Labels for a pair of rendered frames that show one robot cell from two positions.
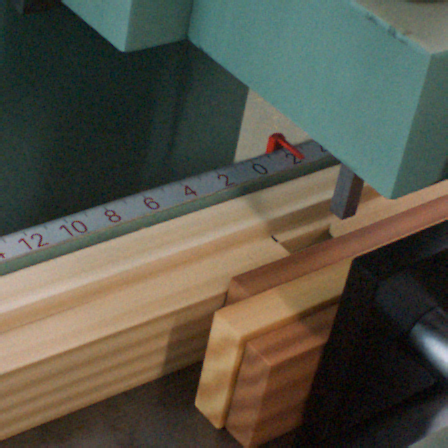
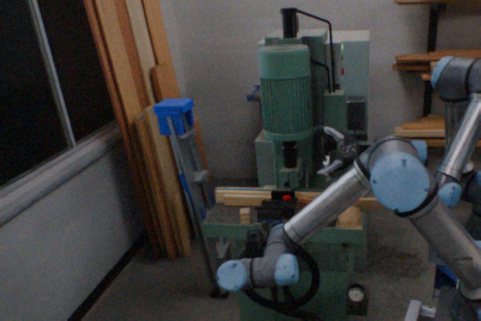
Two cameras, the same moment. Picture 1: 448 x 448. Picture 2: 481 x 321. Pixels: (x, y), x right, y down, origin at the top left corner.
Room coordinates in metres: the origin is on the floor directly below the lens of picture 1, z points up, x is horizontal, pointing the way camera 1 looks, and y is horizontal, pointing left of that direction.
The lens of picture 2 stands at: (-0.47, -1.40, 1.73)
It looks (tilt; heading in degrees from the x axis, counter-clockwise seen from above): 25 degrees down; 55
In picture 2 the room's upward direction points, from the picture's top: 3 degrees counter-clockwise
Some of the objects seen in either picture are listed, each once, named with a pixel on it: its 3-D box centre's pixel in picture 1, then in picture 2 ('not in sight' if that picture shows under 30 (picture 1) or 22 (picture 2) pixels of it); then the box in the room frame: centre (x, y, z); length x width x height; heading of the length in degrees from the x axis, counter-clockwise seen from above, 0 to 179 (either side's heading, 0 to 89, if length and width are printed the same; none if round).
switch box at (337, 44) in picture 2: not in sight; (333, 61); (0.78, 0.07, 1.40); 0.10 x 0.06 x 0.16; 44
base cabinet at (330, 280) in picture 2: not in sight; (303, 297); (0.53, 0.03, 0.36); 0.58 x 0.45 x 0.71; 44
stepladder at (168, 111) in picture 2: not in sight; (199, 202); (0.43, 0.87, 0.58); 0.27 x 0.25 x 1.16; 135
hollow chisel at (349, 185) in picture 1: (354, 168); not in sight; (0.45, -0.05, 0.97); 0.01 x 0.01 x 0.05; 44
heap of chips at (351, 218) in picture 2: not in sight; (349, 214); (0.55, -0.28, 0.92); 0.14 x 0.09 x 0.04; 44
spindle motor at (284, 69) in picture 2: not in sight; (286, 93); (0.45, -0.05, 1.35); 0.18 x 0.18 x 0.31
